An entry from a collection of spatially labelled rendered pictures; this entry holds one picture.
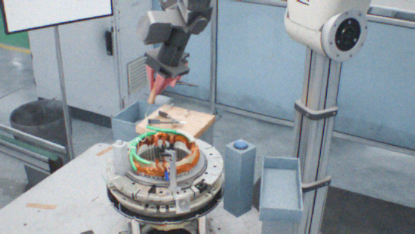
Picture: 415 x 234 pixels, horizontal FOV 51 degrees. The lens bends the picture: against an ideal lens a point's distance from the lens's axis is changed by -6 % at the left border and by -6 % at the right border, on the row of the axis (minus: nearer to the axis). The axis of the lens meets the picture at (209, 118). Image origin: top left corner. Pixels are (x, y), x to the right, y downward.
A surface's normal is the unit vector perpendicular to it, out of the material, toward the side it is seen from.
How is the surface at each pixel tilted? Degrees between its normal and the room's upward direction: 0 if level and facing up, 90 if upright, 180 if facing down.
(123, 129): 90
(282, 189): 0
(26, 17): 83
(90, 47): 90
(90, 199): 0
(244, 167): 90
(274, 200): 0
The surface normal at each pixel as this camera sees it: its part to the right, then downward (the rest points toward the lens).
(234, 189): -0.74, 0.29
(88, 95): -0.46, 0.39
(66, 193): 0.01, -0.89
